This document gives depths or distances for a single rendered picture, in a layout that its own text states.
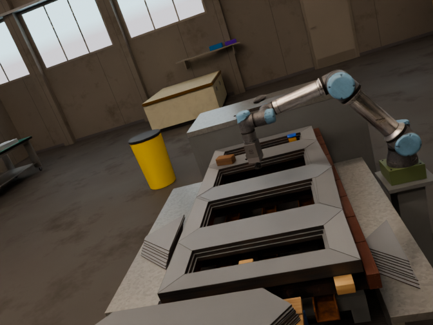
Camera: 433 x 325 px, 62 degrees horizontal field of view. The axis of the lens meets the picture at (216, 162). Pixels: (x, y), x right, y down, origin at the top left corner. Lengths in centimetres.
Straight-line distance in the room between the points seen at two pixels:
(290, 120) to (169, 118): 576
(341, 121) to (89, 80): 908
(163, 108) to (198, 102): 80
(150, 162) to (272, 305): 382
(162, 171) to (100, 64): 641
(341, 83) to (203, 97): 639
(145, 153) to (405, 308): 392
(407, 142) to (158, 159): 354
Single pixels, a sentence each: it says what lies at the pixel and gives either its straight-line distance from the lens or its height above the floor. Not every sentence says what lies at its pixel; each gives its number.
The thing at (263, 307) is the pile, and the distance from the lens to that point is 125.
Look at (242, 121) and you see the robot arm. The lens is 185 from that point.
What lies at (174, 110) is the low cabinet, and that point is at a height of 40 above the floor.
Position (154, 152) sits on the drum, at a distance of 484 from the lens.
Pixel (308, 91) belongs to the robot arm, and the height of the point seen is 126.
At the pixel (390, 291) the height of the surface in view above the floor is 68.
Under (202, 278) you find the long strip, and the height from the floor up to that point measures 87.
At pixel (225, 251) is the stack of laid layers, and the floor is 83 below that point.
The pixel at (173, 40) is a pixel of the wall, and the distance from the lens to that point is 1022.
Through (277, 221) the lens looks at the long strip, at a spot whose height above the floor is 87.
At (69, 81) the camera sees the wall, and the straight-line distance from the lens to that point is 1137.
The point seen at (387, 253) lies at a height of 72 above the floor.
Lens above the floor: 168
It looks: 19 degrees down
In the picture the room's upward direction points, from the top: 19 degrees counter-clockwise
